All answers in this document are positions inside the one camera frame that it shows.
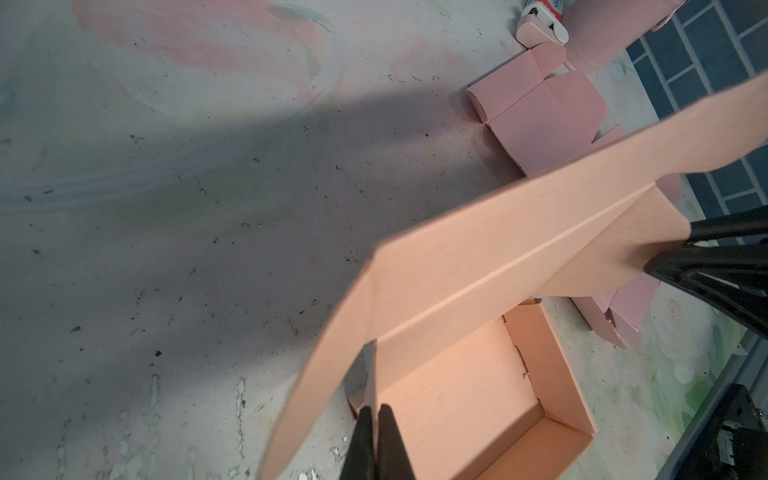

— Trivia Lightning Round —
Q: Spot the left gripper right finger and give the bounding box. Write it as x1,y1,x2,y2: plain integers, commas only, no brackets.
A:
376,404,415,480

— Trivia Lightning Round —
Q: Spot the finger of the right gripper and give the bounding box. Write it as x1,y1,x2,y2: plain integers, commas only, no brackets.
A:
688,205,768,242
644,244,767,338

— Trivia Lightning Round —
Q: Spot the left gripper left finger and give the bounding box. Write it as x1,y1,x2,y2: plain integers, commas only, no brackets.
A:
339,406,377,480

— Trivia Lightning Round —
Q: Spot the orange paper box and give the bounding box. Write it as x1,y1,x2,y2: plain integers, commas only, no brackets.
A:
258,75,767,479

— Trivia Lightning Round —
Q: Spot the pink paper box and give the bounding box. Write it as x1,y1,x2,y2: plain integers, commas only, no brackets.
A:
467,43,659,352

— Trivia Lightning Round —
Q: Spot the pink pencil cup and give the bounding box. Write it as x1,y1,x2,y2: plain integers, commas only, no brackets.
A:
563,0,686,76

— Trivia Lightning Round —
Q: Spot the aluminium rail frame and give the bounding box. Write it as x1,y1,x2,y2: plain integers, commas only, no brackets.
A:
657,333,767,479

